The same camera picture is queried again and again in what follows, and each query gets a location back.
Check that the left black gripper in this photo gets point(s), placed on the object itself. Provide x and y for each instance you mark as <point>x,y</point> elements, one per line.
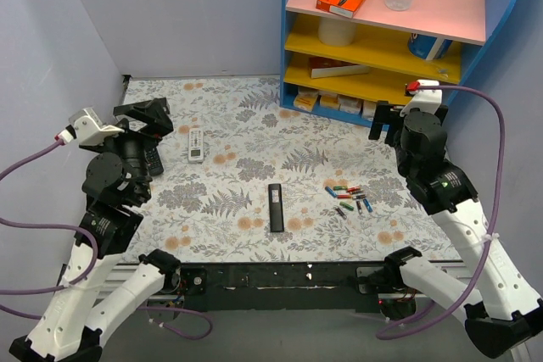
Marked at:
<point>142,123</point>

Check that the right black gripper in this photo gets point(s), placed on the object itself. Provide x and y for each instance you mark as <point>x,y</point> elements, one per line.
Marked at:
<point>383,120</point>

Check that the slim black remote control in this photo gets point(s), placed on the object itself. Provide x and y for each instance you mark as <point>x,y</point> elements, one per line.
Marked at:
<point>275,204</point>

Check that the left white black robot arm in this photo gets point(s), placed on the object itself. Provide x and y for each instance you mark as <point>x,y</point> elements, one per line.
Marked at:
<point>76,324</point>

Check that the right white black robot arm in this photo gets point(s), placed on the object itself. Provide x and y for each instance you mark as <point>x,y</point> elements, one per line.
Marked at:
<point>502,310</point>

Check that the black TV remote coloured buttons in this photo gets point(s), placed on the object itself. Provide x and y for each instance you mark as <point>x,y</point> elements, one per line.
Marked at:
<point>155,166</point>

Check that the white air conditioner remote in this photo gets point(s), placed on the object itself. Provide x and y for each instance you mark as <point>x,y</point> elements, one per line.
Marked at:
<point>195,146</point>

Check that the yellow white small box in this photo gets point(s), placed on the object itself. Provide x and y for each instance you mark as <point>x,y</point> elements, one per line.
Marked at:
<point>329,100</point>

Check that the red white flat box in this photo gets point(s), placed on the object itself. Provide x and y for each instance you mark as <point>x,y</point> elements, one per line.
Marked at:
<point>320,67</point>

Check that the white paper roll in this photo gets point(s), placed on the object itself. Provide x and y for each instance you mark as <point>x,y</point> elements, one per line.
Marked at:
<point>335,32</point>

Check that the blue battery leftmost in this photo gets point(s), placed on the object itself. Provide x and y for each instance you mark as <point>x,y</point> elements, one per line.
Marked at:
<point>331,191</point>

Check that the blue battery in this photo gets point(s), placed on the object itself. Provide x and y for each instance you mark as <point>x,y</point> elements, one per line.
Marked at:
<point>367,205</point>
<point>331,191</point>

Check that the blue battery lower right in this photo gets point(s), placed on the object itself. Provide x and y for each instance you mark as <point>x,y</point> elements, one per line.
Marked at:
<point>367,205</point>

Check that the green battery lower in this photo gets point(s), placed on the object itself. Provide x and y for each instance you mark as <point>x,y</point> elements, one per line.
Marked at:
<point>346,206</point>

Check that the floral table mat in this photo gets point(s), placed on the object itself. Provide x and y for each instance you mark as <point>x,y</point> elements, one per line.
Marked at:
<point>217,210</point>

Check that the dark battery lower left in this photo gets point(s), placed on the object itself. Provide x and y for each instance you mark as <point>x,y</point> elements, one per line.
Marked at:
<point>341,213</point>

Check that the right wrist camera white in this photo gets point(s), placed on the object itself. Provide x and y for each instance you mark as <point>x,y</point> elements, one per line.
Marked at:
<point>426,96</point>

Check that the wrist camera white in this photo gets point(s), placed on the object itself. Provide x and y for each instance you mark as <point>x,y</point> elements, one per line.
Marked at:
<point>87,128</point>
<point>426,96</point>

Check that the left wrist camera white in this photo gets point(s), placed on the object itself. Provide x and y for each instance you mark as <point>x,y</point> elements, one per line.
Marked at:
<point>87,128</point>

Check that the aluminium frame rail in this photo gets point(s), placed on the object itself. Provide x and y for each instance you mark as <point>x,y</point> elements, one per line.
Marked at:
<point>119,274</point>

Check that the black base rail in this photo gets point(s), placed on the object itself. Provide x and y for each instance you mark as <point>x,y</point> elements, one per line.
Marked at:
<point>352,285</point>

